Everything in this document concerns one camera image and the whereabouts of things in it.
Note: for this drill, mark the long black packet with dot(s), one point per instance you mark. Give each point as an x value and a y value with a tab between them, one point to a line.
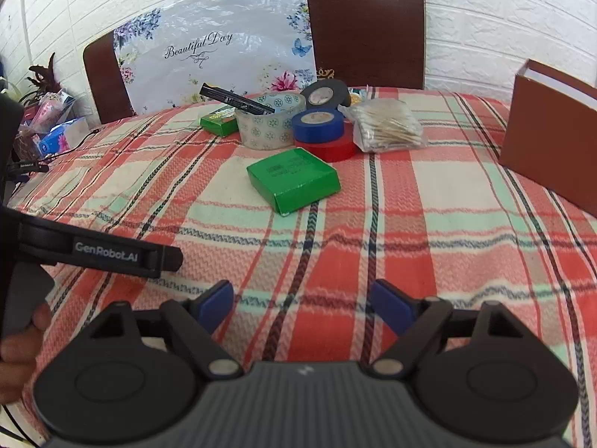
233	99

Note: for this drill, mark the brown box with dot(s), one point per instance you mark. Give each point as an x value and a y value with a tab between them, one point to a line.
545	140

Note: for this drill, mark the blue tape roll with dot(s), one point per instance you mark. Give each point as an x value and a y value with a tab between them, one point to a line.
317	128

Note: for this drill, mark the narrow brown chair back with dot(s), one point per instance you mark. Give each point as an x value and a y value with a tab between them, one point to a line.
105	79

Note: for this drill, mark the large green box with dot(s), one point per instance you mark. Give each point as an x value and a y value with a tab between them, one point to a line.
294	177

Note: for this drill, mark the plaid tablecloth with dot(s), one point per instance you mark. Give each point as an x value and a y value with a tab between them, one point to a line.
419	242

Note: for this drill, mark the person's left hand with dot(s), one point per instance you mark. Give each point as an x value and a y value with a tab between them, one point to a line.
16	364

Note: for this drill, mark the red tape roll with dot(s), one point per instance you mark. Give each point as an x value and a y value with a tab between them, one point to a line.
333	150

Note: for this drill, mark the black tape roll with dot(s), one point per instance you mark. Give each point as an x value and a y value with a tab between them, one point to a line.
333	91

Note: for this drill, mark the dark red potted plant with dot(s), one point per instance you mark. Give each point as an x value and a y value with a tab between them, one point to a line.
42	77

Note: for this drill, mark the blue tissue pack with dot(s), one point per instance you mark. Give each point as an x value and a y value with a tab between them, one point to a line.
63	137

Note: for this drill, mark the small yellow packet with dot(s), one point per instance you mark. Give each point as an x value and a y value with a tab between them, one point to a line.
358	97

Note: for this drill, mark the bag of cotton swabs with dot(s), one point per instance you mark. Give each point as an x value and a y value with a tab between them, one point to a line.
385	126

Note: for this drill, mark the pink packets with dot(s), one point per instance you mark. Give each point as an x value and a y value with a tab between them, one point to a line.
46	109

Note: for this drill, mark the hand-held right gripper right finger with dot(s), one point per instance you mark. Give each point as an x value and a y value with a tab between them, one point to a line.
389	303

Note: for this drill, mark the small green box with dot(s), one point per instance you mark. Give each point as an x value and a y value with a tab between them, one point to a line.
218	123

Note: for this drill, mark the wide brown chair back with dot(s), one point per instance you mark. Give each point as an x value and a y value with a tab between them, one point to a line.
368	28

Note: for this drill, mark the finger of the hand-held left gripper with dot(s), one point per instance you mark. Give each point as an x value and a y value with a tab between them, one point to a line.
161	259

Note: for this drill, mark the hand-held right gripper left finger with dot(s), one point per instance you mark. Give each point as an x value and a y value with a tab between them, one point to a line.
217	303

